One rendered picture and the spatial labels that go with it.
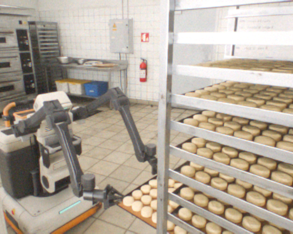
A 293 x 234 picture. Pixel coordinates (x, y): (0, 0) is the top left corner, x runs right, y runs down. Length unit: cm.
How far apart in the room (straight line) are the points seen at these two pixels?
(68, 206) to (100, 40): 466
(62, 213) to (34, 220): 20
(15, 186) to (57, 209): 37
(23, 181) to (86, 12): 484
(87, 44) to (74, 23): 61
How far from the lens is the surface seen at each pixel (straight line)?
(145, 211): 114
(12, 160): 212
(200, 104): 74
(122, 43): 563
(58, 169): 202
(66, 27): 683
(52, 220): 209
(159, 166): 87
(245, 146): 72
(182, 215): 100
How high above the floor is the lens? 151
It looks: 18 degrees down
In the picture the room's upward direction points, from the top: straight up
